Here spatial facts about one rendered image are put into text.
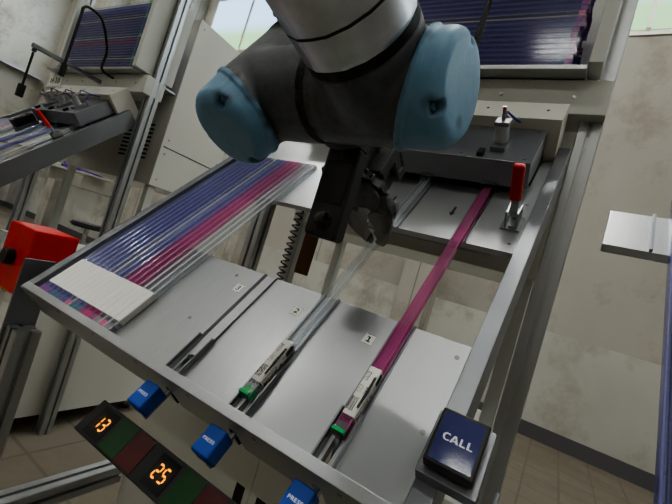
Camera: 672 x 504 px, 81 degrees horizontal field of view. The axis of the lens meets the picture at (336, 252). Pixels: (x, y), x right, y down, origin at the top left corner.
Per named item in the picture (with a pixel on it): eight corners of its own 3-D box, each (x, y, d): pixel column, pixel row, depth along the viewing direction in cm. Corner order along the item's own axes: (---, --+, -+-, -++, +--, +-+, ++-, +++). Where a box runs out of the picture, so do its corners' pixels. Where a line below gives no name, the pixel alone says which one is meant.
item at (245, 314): (401, 528, 34) (399, 514, 32) (45, 300, 67) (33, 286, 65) (472, 361, 45) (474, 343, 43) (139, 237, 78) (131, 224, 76)
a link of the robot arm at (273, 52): (261, 88, 26) (347, 7, 30) (168, 91, 32) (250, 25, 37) (308, 180, 31) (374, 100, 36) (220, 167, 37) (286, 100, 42)
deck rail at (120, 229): (47, 315, 67) (24, 289, 64) (42, 311, 68) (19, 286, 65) (294, 144, 111) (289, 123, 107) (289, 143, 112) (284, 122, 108)
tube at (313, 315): (251, 402, 42) (248, 396, 42) (241, 397, 43) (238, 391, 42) (431, 182, 73) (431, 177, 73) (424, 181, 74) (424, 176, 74)
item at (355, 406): (345, 441, 38) (343, 433, 37) (332, 434, 38) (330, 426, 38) (494, 188, 69) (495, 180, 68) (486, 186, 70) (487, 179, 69)
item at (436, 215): (510, 279, 58) (514, 252, 55) (209, 202, 91) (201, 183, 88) (553, 175, 78) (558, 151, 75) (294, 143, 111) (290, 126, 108)
